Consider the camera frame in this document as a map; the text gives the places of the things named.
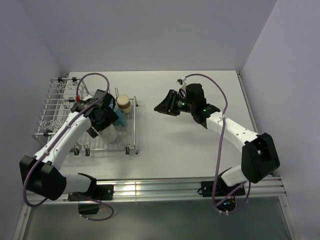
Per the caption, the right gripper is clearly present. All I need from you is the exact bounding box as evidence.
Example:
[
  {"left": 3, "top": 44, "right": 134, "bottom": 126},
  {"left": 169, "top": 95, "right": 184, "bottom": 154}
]
[{"left": 153, "top": 89, "right": 195, "bottom": 117}]

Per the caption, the white mug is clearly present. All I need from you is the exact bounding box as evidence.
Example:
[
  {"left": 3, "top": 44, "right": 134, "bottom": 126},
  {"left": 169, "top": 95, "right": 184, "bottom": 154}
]
[{"left": 99, "top": 124, "right": 118, "bottom": 144}]

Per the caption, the blue mug with handle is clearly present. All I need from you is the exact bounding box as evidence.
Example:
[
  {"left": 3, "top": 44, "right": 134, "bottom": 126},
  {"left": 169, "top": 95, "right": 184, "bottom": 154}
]
[{"left": 109, "top": 104, "right": 125, "bottom": 127}]

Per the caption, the steel cup brown base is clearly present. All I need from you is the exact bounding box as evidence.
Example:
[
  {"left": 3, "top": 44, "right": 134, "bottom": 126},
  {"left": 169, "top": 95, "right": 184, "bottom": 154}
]
[{"left": 116, "top": 94, "right": 132, "bottom": 114}]

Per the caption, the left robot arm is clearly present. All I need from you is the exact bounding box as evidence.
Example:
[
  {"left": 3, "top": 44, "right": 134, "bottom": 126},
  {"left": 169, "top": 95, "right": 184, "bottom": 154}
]
[{"left": 19, "top": 89, "right": 119, "bottom": 201}]

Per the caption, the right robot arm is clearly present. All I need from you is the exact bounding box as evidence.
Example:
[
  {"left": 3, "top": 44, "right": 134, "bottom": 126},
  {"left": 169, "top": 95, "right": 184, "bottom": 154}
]
[{"left": 154, "top": 83, "right": 280, "bottom": 195}]

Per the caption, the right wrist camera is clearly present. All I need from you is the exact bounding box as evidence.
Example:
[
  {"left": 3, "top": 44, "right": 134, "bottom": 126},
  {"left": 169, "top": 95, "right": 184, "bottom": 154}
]
[{"left": 176, "top": 76, "right": 187, "bottom": 93}]

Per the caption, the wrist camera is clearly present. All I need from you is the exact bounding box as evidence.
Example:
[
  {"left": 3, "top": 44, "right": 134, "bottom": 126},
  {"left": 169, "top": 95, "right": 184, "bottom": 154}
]
[
  {"left": 176, "top": 76, "right": 187, "bottom": 93},
  {"left": 75, "top": 94, "right": 93, "bottom": 102}
]

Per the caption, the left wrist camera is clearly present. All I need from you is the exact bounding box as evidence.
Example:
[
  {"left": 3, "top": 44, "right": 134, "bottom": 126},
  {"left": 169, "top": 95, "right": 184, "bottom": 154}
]
[{"left": 75, "top": 94, "right": 93, "bottom": 102}]

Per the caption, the metal wire dish rack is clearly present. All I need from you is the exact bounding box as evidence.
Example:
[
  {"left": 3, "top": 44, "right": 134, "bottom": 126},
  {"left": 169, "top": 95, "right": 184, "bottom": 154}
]
[{"left": 32, "top": 77, "right": 139, "bottom": 157}]

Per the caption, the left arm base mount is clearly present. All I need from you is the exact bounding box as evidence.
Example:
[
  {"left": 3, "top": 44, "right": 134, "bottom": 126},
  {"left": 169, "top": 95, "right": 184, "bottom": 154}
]
[{"left": 67, "top": 173, "right": 115, "bottom": 222}]

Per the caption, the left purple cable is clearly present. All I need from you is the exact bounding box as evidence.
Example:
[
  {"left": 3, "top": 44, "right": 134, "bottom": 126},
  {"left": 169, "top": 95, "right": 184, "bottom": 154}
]
[{"left": 22, "top": 72, "right": 115, "bottom": 222}]

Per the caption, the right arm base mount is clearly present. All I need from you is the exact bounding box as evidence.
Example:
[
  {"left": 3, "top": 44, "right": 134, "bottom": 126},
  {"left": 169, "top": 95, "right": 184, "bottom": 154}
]
[{"left": 197, "top": 180, "right": 246, "bottom": 216}]

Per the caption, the aluminium rail frame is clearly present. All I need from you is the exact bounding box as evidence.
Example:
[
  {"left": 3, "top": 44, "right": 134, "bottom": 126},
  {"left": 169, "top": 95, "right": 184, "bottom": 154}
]
[{"left": 16, "top": 70, "right": 300, "bottom": 240}]

